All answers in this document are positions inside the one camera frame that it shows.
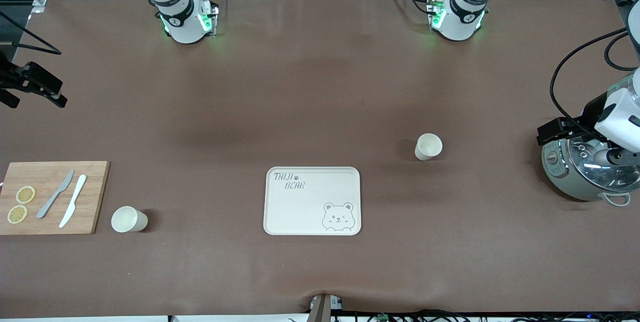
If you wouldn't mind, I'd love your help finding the white plastic cup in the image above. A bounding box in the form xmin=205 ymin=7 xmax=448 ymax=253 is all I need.
xmin=414 ymin=133 xmax=444 ymax=162
xmin=110 ymin=205 xmax=149 ymax=234

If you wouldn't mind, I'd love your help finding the beige bear print tray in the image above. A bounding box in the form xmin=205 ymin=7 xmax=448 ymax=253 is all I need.
xmin=263 ymin=166 xmax=362 ymax=237

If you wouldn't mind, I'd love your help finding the glass pot lid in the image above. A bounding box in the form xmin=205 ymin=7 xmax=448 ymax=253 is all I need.
xmin=562 ymin=136 xmax=640 ymax=194

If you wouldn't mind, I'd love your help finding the grey cooker with glass lid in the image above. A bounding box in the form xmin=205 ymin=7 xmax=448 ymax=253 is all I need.
xmin=541 ymin=134 xmax=640 ymax=208

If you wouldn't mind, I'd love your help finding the lemon slice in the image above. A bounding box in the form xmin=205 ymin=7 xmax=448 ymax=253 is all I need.
xmin=7 ymin=205 xmax=29 ymax=225
xmin=15 ymin=185 xmax=37 ymax=205

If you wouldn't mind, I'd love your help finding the grey plastic knife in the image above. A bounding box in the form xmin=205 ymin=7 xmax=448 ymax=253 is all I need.
xmin=36 ymin=169 xmax=75 ymax=220

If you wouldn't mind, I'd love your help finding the white plastic knife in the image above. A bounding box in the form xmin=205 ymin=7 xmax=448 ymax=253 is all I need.
xmin=58 ymin=174 xmax=88 ymax=229

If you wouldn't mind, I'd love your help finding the bamboo cutting board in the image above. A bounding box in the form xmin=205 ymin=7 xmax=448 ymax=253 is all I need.
xmin=0 ymin=161 xmax=111 ymax=236

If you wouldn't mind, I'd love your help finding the metal table clamp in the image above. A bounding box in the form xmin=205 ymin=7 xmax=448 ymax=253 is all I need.
xmin=309 ymin=293 xmax=344 ymax=322

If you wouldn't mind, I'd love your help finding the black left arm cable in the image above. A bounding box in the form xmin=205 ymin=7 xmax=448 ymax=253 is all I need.
xmin=549 ymin=26 xmax=640 ymax=124

